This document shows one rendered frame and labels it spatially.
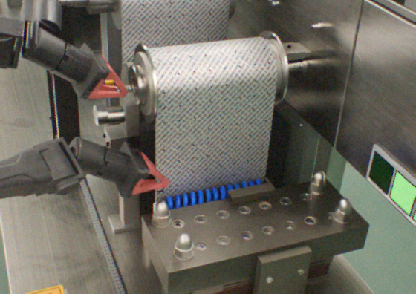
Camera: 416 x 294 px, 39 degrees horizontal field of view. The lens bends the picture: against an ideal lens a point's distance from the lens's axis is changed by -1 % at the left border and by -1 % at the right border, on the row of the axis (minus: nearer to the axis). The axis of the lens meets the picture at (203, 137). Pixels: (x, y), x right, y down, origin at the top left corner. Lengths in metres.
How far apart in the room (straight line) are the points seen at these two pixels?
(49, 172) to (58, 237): 0.34
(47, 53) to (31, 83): 0.92
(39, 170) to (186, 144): 0.29
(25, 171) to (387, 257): 2.02
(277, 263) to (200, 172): 0.24
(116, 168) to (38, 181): 0.17
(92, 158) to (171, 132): 0.15
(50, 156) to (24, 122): 0.71
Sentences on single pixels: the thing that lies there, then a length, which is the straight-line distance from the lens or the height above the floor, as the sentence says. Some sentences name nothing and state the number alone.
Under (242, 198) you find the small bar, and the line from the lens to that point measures 1.14.
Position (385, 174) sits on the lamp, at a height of 1.19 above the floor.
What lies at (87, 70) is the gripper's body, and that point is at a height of 1.30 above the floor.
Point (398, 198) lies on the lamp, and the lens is 1.00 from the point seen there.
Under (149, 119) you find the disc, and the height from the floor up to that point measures 1.20.
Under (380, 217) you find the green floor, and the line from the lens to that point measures 2.92.
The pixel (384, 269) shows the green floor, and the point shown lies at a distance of 2.65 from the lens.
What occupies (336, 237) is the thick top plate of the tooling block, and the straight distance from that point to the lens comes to 1.13.
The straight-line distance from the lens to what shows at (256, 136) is 1.16.
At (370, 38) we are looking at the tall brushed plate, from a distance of 1.01.
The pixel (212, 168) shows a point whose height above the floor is 1.08.
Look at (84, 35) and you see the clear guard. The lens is 2.08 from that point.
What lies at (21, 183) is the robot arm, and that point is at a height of 1.20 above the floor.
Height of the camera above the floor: 1.73
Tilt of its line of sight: 31 degrees down
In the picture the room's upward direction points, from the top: 3 degrees clockwise
